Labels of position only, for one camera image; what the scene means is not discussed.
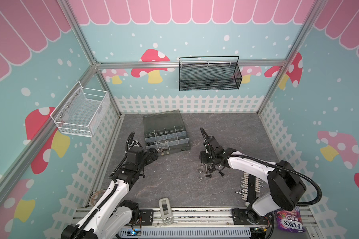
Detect clear plastic organizer box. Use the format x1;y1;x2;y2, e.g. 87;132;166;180
143;110;191;156

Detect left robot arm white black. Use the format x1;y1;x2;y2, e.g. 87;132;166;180
61;144;158;239

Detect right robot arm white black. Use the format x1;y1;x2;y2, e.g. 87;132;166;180
203;135;323;225

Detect black screws cluster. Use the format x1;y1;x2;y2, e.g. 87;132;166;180
197;163;215;179

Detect black rack with screws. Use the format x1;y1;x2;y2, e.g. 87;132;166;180
234;172;263;206

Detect grey handheld remote device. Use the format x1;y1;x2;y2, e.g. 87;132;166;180
159;198;174;226

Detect roll of clear tape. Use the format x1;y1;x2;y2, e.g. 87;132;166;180
89;189;106;207

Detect green circuit board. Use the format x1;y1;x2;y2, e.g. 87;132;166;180
127;229;141;237

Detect purple candy bag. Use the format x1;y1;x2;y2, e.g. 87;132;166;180
276;207;305;233

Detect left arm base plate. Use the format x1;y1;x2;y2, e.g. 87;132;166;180
137;210;154;226

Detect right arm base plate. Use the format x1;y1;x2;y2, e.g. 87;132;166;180
231;208;273;226

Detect white wire mesh basket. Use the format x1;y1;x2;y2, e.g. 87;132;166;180
50;82;110;137

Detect white slotted cable duct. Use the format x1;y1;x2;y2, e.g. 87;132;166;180
118;227;252;239

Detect black wire mesh basket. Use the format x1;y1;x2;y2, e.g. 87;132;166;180
178;56;243;91

